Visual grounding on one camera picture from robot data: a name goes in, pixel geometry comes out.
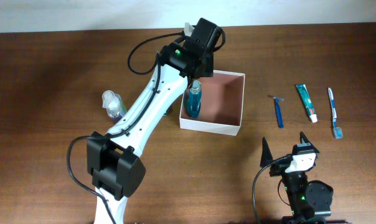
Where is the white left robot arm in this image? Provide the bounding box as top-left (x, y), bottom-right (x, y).
top-left (87, 18), bottom-right (225, 223)

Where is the clear hand sanitizer bottle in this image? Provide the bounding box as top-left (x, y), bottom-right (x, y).
top-left (102, 90), bottom-right (127, 123)

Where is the white cardboard box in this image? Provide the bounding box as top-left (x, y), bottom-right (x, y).
top-left (179, 70), bottom-right (245, 136)

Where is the blue disposable razor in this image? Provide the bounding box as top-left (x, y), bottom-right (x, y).
top-left (273, 96), bottom-right (284, 129)

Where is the blue white toothbrush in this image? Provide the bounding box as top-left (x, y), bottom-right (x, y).
top-left (327, 88), bottom-right (343, 139)

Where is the green toothpaste tube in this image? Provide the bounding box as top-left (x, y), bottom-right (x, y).
top-left (296, 84), bottom-right (317, 123)

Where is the green white soap box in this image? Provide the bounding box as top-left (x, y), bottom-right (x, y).
top-left (164, 106), bottom-right (172, 116)

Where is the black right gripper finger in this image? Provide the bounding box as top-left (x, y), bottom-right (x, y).
top-left (260, 137), bottom-right (273, 168)
top-left (299, 131), bottom-right (311, 145)

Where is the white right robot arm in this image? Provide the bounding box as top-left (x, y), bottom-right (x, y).
top-left (260, 132), bottom-right (334, 223)

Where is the blue mouthwash bottle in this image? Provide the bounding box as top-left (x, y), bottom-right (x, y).
top-left (185, 80), bottom-right (202, 118)

